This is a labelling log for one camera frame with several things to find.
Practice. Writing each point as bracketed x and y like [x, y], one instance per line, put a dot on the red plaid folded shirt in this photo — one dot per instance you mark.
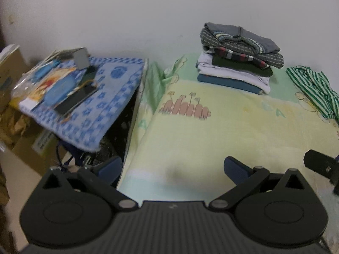
[236, 56]

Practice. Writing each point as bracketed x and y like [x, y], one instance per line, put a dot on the yellow baby blanket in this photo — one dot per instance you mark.
[184, 129]

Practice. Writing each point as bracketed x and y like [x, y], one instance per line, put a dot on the blue patterned cloth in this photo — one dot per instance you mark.
[117, 79]

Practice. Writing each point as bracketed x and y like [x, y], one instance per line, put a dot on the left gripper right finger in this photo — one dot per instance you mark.
[246, 179]

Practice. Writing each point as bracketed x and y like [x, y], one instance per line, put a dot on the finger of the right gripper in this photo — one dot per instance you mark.
[322, 164]

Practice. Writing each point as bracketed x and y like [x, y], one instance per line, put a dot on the black smartphone on table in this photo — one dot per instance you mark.
[74, 100]

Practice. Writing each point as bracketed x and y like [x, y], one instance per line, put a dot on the blue folded garment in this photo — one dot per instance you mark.
[231, 83]

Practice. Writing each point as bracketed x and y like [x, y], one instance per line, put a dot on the white folded garment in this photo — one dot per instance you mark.
[205, 67]

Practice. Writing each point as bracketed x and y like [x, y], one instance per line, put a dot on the cardboard box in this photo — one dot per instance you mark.
[13, 66]
[38, 150]

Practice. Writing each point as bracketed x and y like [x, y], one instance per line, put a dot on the grey box on table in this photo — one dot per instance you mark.
[81, 58]

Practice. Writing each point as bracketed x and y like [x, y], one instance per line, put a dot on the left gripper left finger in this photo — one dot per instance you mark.
[99, 179]

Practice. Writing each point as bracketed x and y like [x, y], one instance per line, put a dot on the lower cardboard box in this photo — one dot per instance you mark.
[38, 150]

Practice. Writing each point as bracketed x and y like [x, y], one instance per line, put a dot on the dark green folded garment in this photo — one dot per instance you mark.
[241, 66]

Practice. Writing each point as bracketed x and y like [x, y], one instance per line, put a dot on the green white striped garment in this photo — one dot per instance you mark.
[316, 87]

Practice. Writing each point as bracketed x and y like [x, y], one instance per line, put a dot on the grey knit sweater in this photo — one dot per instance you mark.
[238, 39]

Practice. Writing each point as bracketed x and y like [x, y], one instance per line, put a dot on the blue case on side table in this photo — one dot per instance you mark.
[59, 91]

